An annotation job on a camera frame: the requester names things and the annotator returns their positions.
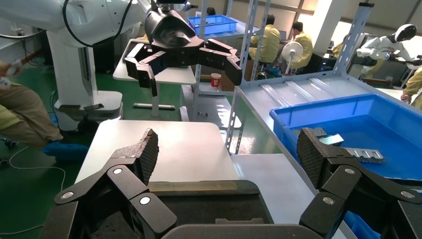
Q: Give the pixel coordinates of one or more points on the white robot torso column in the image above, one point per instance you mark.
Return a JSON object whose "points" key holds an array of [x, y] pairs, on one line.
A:
{"points": [[71, 72]]}

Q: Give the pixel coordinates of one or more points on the brown cardboard box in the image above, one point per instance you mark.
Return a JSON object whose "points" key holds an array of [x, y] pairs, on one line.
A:
{"points": [[227, 84]]}

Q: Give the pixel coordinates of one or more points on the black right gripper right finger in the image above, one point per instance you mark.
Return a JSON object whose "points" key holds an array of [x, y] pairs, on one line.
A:
{"points": [[333, 165]]}

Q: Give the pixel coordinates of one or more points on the grey slotted metal shelf rack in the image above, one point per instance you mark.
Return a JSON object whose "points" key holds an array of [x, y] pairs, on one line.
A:
{"points": [[296, 87]]}

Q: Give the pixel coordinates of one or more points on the large blue plastic bin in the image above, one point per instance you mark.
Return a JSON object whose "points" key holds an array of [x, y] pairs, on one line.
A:
{"points": [[379, 128]]}

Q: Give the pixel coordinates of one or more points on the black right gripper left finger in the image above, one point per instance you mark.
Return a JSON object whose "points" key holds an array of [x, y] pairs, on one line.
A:
{"points": [[125, 184]]}

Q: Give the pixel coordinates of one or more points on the notched metal channel part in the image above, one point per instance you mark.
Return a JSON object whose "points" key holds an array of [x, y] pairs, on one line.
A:
{"points": [[364, 155]]}

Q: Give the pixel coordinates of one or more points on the small blue plastic bin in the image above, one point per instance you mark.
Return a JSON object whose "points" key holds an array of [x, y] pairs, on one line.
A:
{"points": [[214, 23]]}

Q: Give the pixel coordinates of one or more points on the white humanoid robot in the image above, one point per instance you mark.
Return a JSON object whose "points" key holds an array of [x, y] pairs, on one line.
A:
{"points": [[382, 44]]}

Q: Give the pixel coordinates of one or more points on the person in yellow sleeve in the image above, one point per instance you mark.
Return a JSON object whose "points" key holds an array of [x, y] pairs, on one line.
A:
{"points": [[413, 85]]}

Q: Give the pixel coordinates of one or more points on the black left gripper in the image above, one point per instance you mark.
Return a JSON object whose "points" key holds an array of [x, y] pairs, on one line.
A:
{"points": [[171, 36]]}

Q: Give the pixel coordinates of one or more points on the red paper cup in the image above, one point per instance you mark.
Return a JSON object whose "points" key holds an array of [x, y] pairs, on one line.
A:
{"points": [[216, 80]]}

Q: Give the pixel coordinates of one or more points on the seated person in khaki trousers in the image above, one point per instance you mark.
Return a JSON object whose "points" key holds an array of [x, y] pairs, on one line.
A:
{"points": [[23, 112]]}

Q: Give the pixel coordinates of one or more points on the seated person in yellow coat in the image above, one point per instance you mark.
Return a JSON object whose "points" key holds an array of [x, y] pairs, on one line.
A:
{"points": [[267, 43], [305, 49]]}

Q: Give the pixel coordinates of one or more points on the silver metal channel part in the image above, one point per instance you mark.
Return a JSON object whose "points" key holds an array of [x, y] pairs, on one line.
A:
{"points": [[333, 140]]}

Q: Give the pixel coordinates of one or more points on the white standing fan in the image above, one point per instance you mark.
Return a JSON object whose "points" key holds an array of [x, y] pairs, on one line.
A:
{"points": [[291, 51]]}

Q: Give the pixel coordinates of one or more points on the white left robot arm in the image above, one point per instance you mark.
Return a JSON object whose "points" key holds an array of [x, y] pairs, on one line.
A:
{"points": [[33, 13]]}

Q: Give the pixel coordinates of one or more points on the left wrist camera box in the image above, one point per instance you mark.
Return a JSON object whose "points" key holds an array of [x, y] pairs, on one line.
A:
{"points": [[171, 1]]}

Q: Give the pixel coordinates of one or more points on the blue shoe cover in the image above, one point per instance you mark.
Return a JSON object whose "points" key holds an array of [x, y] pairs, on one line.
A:
{"points": [[66, 151]]}

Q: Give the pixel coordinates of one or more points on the background metal rack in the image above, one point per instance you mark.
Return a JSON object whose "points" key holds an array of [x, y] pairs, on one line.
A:
{"points": [[201, 99]]}

